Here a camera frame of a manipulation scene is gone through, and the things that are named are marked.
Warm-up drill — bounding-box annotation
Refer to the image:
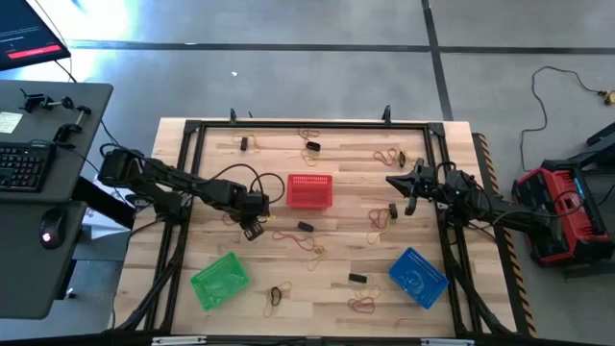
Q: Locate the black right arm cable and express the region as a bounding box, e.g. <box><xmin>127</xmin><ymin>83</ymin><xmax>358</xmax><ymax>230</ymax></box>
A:
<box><xmin>431</xmin><ymin>161</ymin><xmax>585</xmax><ymax>230</ymax></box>

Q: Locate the black keyboard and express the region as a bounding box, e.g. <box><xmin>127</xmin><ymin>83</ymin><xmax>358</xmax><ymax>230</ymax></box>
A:
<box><xmin>0</xmin><ymin>141</ymin><xmax>58</xmax><ymax>193</ymax></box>

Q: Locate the silver aluminium profile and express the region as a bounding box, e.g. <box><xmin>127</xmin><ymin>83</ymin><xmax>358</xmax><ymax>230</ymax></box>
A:
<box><xmin>151</xmin><ymin>334</ymin><xmax>208</xmax><ymax>346</ymax></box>
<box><xmin>420</xmin><ymin>337</ymin><xmax>477</xmax><ymax>346</ymax></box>

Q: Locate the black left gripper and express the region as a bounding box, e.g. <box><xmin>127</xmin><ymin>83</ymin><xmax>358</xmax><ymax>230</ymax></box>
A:
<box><xmin>234</xmin><ymin>181</ymin><xmax>271</xmax><ymax>241</ymax></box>

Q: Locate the black metal stand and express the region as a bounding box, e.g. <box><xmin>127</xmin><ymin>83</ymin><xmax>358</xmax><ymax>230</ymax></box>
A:
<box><xmin>564</xmin><ymin>120</ymin><xmax>615</xmax><ymax>170</ymax></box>

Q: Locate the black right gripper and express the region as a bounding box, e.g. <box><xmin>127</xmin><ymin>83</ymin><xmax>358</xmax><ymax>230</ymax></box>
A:
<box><xmin>385</xmin><ymin>161</ymin><xmax>446</xmax><ymax>216</ymax></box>

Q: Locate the black floor cable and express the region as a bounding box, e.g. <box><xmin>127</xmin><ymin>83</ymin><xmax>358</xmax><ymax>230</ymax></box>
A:
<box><xmin>520</xmin><ymin>65</ymin><xmax>604</xmax><ymax>173</ymax></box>

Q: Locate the black screw clamp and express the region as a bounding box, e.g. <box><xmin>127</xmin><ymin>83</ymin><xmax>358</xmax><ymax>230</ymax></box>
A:
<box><xmin>51</xmin><ymin>104</ymin><xmax>93</xmax><ymax>145</ymax></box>
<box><xmin>18</xmin><ymin>87</ymin><xmax>76</xmax><ymax>114</ymax></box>

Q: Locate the green plastic basket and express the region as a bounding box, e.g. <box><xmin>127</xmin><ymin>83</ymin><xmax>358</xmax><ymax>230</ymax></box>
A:
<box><xmin>189</xmin><ymin>251</ymin><xmax>251</xmax><ymax>312</ymax></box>

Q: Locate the red and black tool case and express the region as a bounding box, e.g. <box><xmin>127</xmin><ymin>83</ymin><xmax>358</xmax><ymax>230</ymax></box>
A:
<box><xmin>510</xmin><ymin>158</ymin><xmax>615</xmax><ymax>268</ymax></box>

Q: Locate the white paper sheet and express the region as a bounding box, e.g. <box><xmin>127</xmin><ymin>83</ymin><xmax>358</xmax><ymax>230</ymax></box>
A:
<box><xmin>79</xmin><ymin>194</ymin><xmax>138</xmax><ymax>241</ymax></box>

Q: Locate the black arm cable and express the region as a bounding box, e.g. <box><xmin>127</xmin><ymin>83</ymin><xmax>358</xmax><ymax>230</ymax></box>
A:
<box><xmin>431</xmin><ymin>161</ymin><xmax>585</xmax><ymax>230</ymax></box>
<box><xmin>206</xmin><ymin>162</ymin><xmax>287</xmax><ymax>206</ymax></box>

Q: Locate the blue plastic basket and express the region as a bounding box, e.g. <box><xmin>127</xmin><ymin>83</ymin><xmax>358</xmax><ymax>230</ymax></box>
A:
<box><xmin>387</xmin><ymin>246</ymin><xmax>451</xmax><ymax>310</ymax></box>

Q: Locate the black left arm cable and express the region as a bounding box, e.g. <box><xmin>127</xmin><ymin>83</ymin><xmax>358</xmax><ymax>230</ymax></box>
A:
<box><xmin>206</xmin><ymin>162</ymin><xmax>287</xmax><ymax>206</ymax></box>

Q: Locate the red plastic basket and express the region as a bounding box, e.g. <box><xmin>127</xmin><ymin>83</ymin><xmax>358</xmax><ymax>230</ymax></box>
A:
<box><xmin>286</xmin><ymin>173</ymin><xmax>334</xmax><ymax>210</ymax></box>

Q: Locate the black desk support beam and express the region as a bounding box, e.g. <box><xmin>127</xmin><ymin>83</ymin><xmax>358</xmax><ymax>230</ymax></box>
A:
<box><xmin>71</xmin><ymin>175</ymin><xmax>138</xmax><ymax>231</ymax></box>

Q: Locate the computer monitor with red bar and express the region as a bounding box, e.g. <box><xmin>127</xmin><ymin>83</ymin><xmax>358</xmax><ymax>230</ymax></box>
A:
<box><xmin>0</xmin><ymin>0</ymin><xmax>72</xmax><ymax>72</ymax></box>

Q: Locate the grey desk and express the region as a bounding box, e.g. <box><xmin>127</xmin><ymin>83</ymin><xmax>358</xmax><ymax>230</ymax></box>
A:
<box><xmin>0</xmin><ymin>80</ymin><xmax>115</xmax><ymax>321</ymax></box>

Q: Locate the black yellow hazard strip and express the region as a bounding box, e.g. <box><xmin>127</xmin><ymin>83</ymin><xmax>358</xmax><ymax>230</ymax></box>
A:
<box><xmin>472</xmin><ymin>132</ymin><xmax>539</xmax><ymax>338</ymax></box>

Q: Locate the black computer mouse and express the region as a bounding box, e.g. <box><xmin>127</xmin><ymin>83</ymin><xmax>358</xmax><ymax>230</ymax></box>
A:
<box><xmin>37</xmin><ymin>206</ymin><xmax>69</xmax><ymax>251</ymax></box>

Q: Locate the thin grey monitor cable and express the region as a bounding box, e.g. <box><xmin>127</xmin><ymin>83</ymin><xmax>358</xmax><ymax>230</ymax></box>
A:
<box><xmin>31</xmin><ymin>0</ymin><xmax>78</xmax><ymax>83</ymax></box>

